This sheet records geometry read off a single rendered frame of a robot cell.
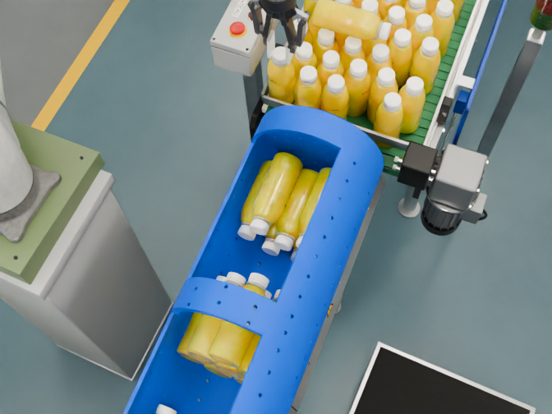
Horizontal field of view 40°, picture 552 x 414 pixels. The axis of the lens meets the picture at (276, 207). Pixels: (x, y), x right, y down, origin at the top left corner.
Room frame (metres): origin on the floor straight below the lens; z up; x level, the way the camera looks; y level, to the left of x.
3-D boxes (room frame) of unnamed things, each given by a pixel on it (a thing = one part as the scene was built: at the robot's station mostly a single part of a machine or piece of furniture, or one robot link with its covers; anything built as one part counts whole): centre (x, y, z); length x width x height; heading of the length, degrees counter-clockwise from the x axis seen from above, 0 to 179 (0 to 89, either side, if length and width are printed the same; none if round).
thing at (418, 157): (0.79, -0.33, 0.95); 0.10 x 0.07 x 0.10; 64
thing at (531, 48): (1.02, -0.63, 0.55); 0.04 x 0.04 x 1.10; 64
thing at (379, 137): (0.91, -0.17, 0.96); 0.40 x 0.01 x 0.03; 64
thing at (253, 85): (1.15, 0.03, 0.50); 0.04 x 0.04 x 1.00; 64
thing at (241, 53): (1.15, 0.03, 1.05); 0.20 x 0.10 x 0.10; 154
